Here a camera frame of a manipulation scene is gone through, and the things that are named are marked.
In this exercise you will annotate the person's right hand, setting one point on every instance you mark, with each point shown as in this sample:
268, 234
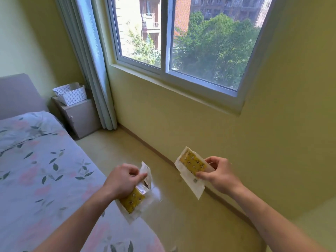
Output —
223, 177

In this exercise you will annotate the person's left hand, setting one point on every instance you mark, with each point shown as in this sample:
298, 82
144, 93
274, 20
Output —
119, 181

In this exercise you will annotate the person's right thumb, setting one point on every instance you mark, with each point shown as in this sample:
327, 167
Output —
202, 175

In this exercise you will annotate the person's left thumb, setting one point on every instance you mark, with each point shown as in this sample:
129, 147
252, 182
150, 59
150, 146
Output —
139, 178

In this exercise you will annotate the yellow patterned packet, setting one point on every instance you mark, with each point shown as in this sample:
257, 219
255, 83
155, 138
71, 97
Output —
190, 161
132, 203

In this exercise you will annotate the person's left forearm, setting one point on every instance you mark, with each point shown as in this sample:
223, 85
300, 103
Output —
78, 223

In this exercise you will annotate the person's right forearm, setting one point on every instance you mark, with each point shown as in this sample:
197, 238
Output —
270, 223

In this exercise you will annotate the grey wooden nightstand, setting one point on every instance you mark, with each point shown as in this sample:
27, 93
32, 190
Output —
80, 118

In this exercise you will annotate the floral grey bed cover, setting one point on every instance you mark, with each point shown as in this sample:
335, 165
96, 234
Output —
39, 186

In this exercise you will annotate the white perforated plastic basket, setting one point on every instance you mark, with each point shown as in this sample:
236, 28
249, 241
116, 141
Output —
72, 95

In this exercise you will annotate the floral grey pillow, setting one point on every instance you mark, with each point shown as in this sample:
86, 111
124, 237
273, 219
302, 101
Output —
26, 127

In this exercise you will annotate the pale blue curtain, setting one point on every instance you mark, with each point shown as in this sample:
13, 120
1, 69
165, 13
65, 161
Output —
89, 62

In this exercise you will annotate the green trees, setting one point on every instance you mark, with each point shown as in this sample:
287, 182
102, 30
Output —
215, 47

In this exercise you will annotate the grey padded headboard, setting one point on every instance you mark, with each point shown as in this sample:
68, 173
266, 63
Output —
18, 95

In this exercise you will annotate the brick apartment building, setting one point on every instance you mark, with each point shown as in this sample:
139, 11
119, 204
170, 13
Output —
181, 10

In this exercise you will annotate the white sliding window frame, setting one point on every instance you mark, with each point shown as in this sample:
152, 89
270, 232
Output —
166, 44

